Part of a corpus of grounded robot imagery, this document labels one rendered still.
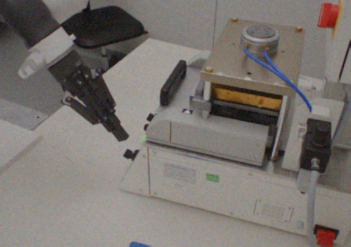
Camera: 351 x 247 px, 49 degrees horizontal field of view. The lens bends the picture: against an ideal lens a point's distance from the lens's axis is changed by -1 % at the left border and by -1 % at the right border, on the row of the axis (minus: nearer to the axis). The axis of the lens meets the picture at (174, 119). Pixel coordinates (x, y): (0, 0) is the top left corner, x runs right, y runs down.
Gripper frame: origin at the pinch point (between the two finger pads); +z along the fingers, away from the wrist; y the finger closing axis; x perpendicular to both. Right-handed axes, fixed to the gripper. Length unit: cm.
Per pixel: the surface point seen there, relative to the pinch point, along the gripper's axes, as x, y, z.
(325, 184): -40.1, 2.1, 25.5
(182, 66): -11.8, 18.8, -1.6
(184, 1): 75, 154, 8
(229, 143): -26.6, 0.4, 10.6
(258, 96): -33.2, 7.9, 5.8
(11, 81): 194, 91, -12
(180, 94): -12.1, 12.2, 2.4
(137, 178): -1.2, -4.9, 11.9
